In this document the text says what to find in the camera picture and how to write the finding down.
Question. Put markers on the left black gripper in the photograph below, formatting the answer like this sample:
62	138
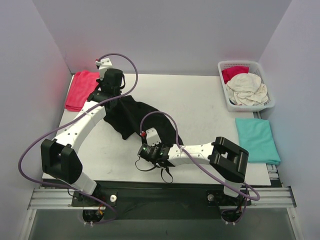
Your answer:
110	91

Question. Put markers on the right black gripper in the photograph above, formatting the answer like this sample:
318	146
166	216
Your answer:
145	152

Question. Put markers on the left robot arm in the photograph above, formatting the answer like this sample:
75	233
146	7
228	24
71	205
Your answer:
59	156

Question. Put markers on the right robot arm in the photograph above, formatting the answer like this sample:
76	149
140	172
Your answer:
227	158

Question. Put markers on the folded pink t shirt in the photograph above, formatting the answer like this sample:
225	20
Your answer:
83	84

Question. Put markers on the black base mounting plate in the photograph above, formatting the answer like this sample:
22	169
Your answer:
158	201

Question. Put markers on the folded teal t shirt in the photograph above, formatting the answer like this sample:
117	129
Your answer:
255	136

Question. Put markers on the red t shirt in basket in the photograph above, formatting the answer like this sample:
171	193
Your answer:
230	72

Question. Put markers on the white laundry basket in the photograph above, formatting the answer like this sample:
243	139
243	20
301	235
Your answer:
255	68

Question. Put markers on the cream t shirt in basket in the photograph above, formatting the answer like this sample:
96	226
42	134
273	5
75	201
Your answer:
246	89

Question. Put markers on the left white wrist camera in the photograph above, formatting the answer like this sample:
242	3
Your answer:
103	65

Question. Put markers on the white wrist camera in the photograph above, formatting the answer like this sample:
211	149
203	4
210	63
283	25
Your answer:
151	137
103	65

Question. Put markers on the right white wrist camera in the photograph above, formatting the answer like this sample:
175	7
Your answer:
151	137

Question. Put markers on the aluminium rail frame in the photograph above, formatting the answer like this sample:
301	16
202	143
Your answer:
273	217

